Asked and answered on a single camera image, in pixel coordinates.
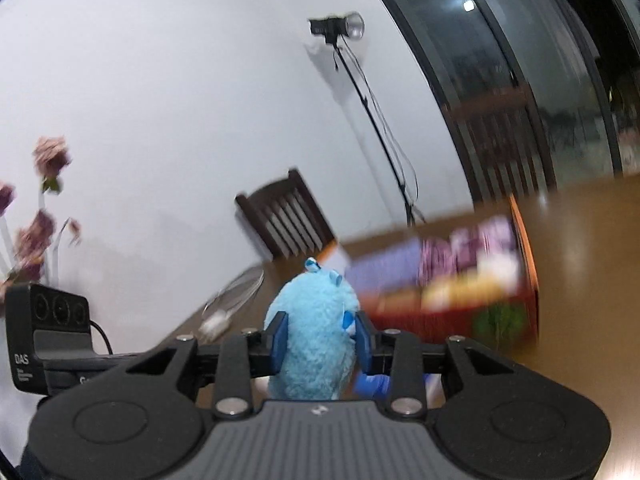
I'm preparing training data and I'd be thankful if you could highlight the dark wooden chair middle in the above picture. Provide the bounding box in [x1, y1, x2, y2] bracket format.
[442, 84, 556, 204]

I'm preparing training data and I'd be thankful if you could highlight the studio light on stand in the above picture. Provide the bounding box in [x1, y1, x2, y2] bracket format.
[307, 12, 425, 226]

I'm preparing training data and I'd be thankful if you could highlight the sliding glass door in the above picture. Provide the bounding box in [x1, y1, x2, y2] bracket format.
[382, 0, 639, 190]

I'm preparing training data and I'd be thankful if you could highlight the purple knitted cloth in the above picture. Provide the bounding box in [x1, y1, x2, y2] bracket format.
[345, 238, 422, 292]

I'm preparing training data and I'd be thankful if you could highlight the white charger with cable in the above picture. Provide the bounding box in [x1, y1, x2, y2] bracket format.
[198, 266, 265, 341]

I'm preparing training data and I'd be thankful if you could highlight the red cardboard box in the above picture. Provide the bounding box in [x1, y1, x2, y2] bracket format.
[318, 198, 539, 350]

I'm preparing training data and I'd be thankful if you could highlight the dark wooden chair left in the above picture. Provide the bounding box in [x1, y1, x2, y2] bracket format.
[234, 168, 335, 259]

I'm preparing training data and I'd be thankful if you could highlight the blue fluffy plush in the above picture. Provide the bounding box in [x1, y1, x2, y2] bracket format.
[264, 258, 360, 401]

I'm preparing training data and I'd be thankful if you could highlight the dark wooden chair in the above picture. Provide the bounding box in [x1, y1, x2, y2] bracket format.
[234, 168, 335, 259]
[442, 84, 556, 204]

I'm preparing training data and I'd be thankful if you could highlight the dried pink rose bouquet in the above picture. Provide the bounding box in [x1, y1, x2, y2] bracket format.
[1, 136, 82, 292]

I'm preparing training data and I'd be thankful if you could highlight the blue tissue packet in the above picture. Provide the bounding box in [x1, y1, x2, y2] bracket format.
[352, 372, 390, 400]

